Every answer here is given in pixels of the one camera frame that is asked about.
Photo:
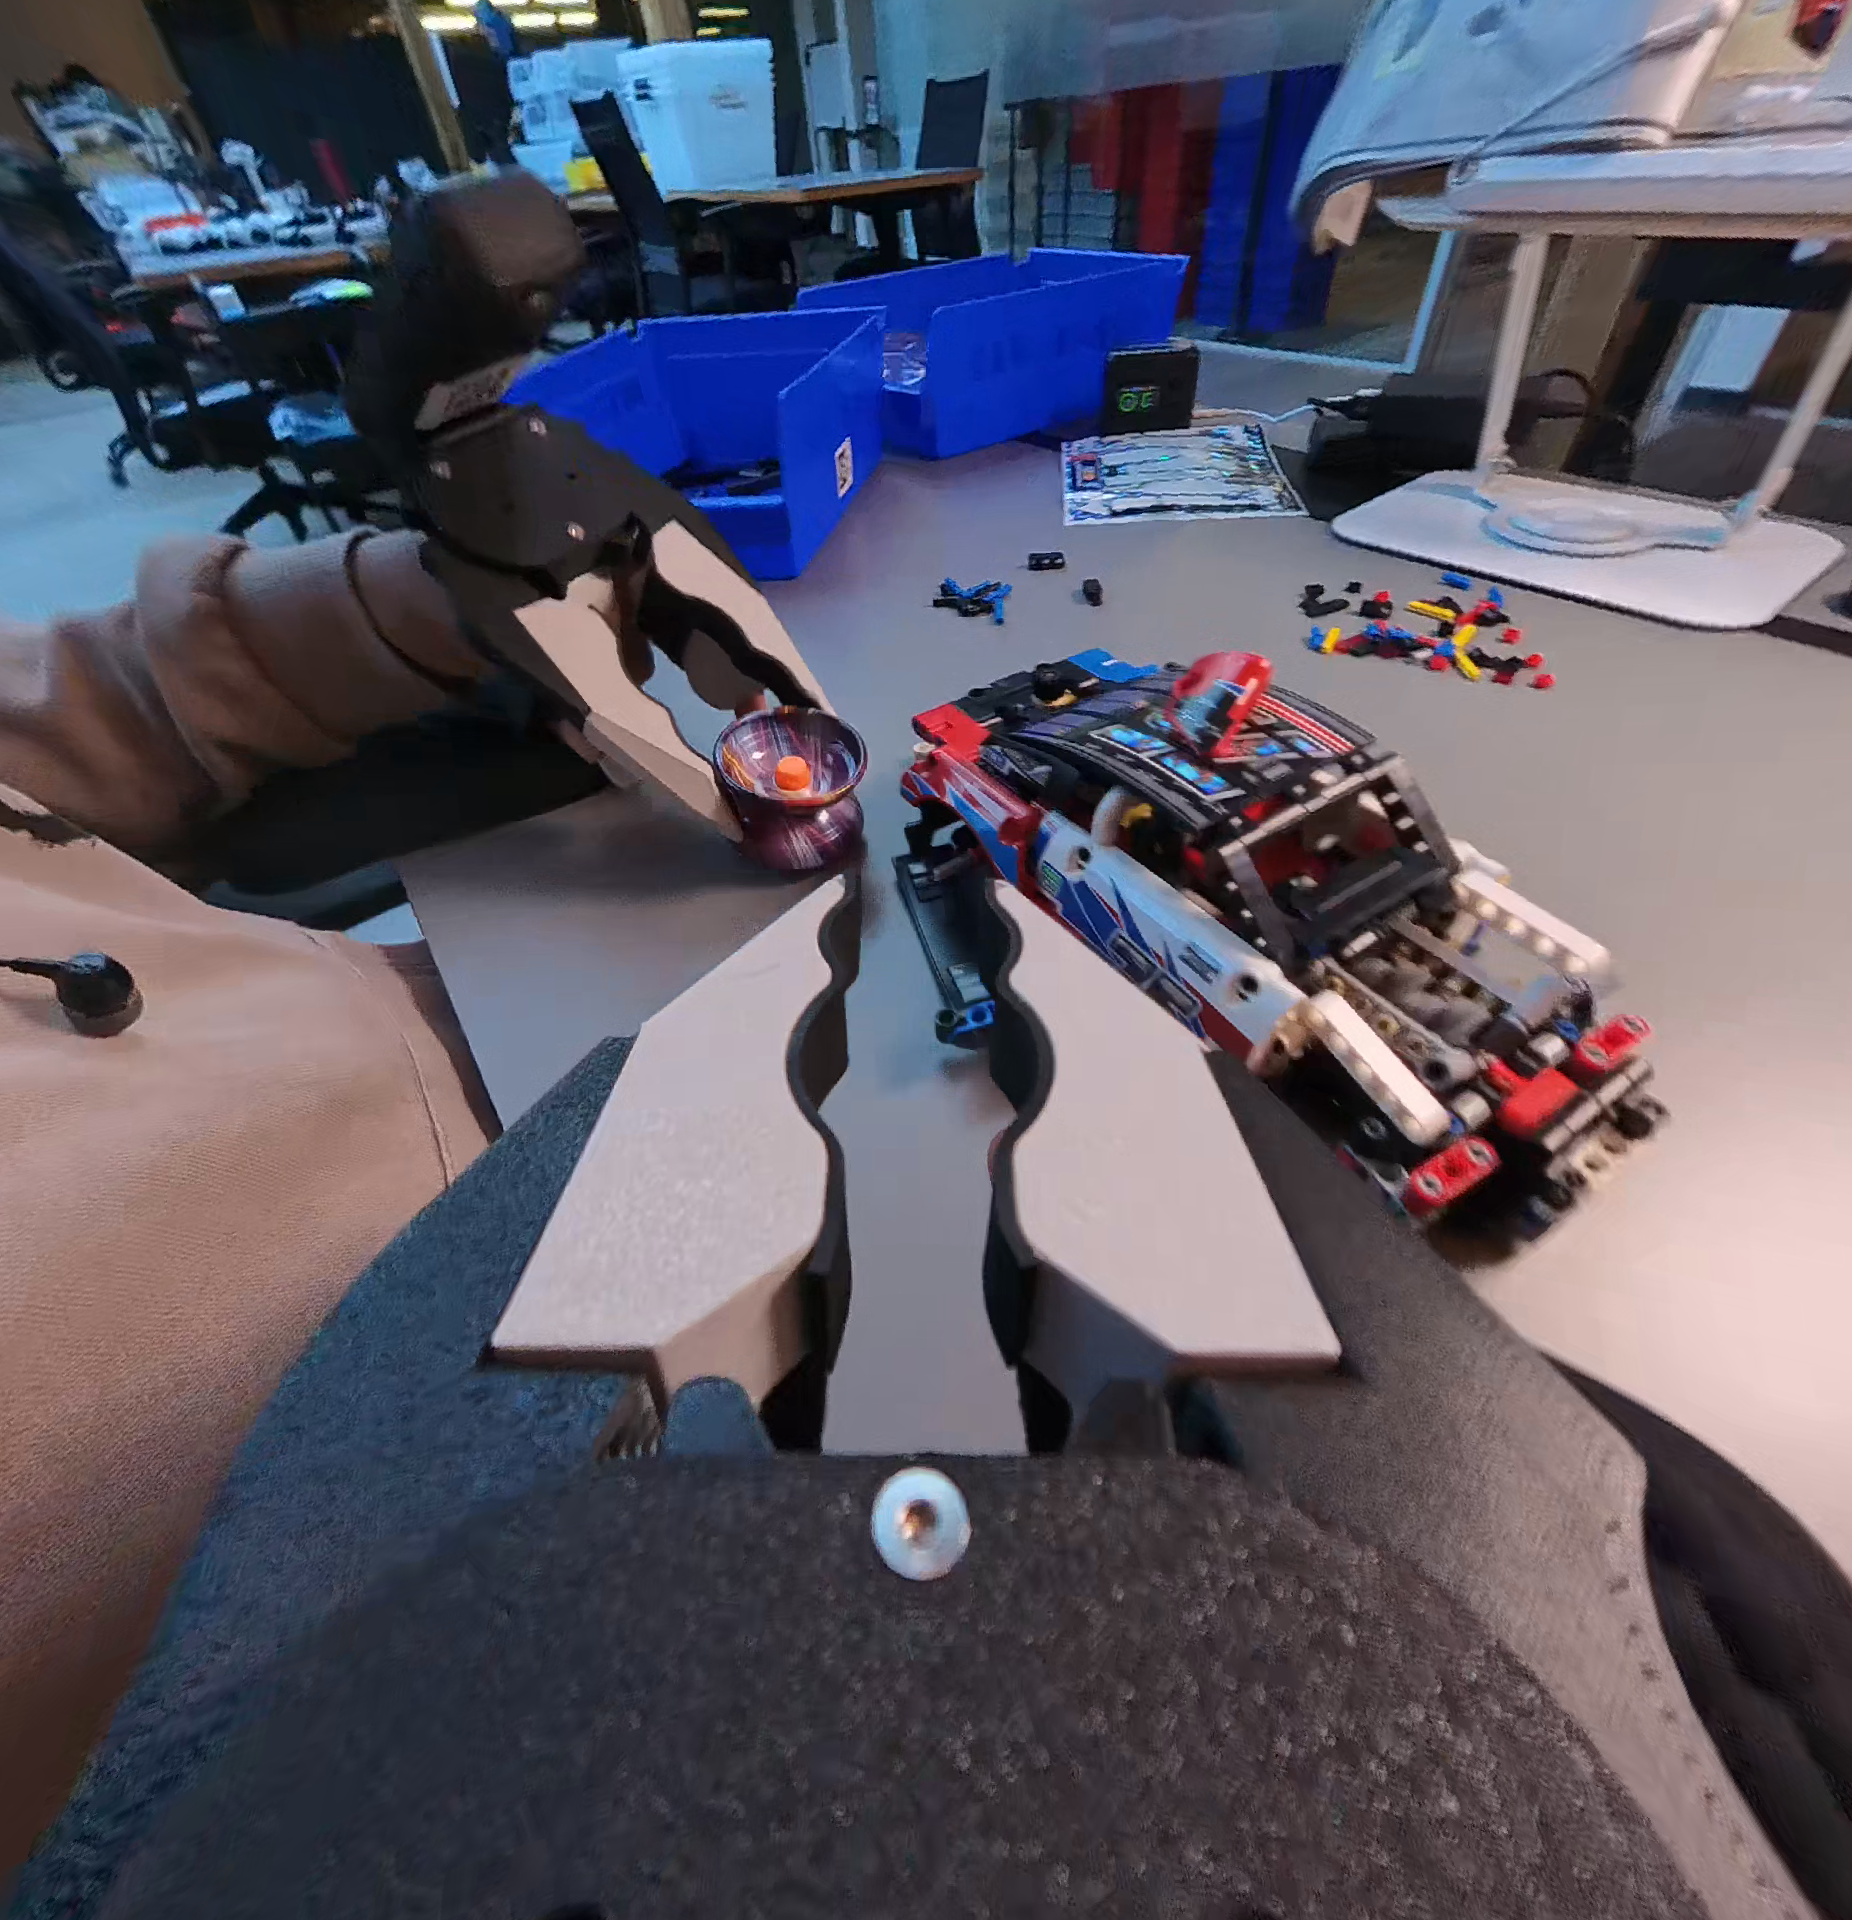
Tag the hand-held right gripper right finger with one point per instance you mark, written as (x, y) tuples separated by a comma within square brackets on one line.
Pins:
[(1167, 1215)]

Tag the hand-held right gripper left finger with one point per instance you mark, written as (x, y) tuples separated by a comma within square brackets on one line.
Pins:
[(671, 1184)]

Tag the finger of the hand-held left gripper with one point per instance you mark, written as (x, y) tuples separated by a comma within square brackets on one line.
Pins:
[(731, 615), (596, 660)]

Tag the purple swirl yo-yo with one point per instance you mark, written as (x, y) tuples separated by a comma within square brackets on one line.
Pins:
[(791, 781)]

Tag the lego race car model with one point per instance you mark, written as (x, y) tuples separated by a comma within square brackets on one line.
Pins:
[(1167, 901)]

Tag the person's left forearm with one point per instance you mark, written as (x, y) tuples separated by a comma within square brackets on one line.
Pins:
[(190, 675)]

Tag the pile of small lego pieces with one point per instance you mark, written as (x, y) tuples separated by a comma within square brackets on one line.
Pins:
[(1437, 631)]

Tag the blue storage bin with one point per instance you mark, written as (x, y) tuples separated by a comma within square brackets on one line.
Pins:
[(1047, 361), (807, 451)]

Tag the black chair armrest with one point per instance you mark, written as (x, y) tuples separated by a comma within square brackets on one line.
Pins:
[(416, 811)]

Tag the cluster of blue black pins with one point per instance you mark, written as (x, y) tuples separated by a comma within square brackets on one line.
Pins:
[(974, 596)]

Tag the black office chair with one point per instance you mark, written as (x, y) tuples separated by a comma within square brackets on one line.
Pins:
[(949, 151), (56, 344), (626, 195)]

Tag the cluttered work table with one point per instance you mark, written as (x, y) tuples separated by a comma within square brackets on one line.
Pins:
[(190, 224)]

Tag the white storage boxes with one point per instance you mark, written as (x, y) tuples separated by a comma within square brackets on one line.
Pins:
[(701, 112)]

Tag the wooden work table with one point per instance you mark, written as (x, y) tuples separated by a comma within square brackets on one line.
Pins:
[(807, 187)]

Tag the holographic sticker sheet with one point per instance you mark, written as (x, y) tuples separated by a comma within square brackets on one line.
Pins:
[(1180, 473)]

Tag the black device green display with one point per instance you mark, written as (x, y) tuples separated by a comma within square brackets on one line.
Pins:
[(1150, 391)]

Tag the red blue shelf bins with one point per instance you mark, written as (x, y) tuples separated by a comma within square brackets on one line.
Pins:
[(1167, 180)]

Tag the black power adapter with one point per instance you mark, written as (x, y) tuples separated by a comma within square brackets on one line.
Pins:
[(1437, 429)]

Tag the instruction booklet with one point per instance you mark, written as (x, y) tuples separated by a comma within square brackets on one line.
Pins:
[(1541, 90)]

